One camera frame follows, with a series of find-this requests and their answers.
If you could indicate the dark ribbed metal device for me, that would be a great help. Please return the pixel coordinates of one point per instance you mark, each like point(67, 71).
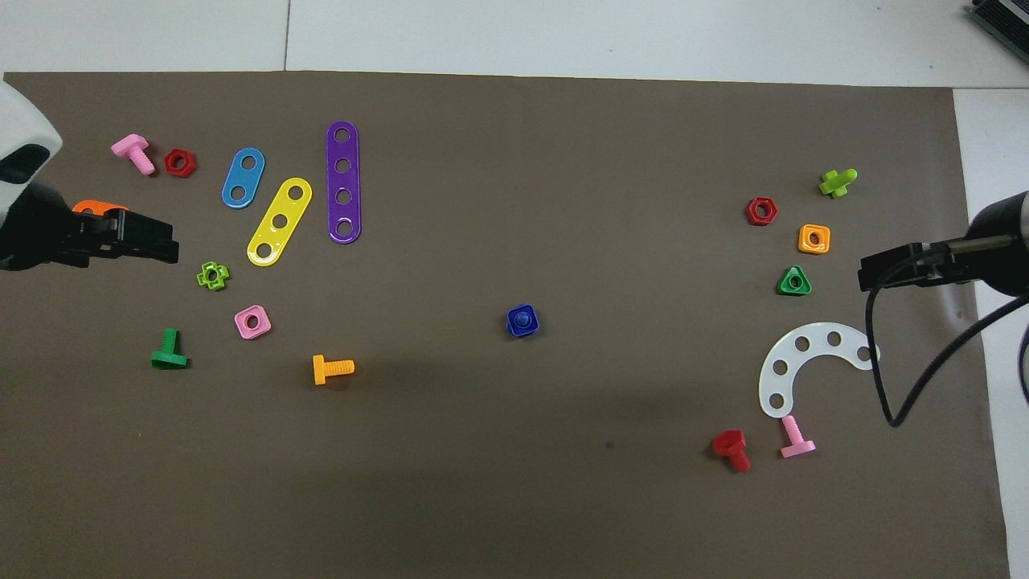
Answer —
point(1005, 20)

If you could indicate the green plastic screw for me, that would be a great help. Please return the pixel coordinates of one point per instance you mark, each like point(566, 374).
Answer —
point(169, 358)

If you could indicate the orange L-shaped plate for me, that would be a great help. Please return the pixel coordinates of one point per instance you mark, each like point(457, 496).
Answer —
point(92, 207)

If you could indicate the purple four-hole plate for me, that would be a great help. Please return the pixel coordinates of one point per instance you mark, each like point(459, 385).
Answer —
point(343, 181)

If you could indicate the orange square nut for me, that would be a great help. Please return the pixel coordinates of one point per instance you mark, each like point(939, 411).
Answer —
point(804, 240)

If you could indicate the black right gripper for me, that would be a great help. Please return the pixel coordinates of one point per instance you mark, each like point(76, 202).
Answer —
point(993, 257)

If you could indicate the yellow three-hole plate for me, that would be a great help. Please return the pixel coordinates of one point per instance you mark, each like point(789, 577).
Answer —
point(288, 207)

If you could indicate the brown table mat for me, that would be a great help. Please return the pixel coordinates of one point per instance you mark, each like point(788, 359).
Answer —
point(514, 482)

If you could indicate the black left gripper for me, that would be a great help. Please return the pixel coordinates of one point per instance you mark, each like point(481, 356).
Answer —
point(36, 233)

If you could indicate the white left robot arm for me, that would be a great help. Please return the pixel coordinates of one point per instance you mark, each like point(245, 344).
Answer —
point(24, 121)

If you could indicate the blue square nut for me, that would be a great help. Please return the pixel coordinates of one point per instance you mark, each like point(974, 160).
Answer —
point(511, 326)

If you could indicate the green triangle nut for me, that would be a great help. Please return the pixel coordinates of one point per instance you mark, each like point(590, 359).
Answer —
point(785, 287)

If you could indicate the pink plastic screw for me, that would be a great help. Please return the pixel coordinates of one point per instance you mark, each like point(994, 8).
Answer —
point(792, 430)
point(129, 147)

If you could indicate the pink square nut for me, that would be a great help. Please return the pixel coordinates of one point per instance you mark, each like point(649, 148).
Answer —
point(241, 326)

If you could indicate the blue two-hole plate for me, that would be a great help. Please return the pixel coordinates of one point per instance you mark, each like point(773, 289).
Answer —
point(243, 178)

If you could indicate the red hex nut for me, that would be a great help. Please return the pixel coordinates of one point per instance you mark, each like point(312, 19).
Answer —
point(170, 166)
point(751, 213)

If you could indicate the orange plastic screw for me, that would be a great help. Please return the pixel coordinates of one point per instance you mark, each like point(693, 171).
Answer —
point(321, 370)

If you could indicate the blue triangle-head screw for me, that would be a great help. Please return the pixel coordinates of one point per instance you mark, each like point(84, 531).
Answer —
point(522, 319)

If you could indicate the white curved plate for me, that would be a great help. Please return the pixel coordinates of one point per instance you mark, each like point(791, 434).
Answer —
point(789, 355)

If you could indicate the green cross nut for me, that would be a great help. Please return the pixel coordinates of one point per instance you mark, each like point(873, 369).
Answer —
point(204, 278)

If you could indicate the lime green cross screw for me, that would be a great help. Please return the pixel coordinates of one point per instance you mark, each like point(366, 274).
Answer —
point(836, 183)

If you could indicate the red plastic screw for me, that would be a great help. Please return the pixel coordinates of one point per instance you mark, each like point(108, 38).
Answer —
point(730, 444)

